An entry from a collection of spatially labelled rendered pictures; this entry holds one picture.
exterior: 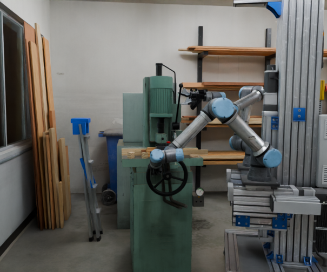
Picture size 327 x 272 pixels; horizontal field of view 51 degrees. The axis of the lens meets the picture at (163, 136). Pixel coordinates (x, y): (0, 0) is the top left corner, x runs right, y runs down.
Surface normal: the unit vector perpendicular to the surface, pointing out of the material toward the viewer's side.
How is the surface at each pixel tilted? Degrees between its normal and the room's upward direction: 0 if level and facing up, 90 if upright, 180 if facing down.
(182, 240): 90
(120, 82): 90
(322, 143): 90
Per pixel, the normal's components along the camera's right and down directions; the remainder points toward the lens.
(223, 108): 0.03, 0.00
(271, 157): 0.21, 0.18
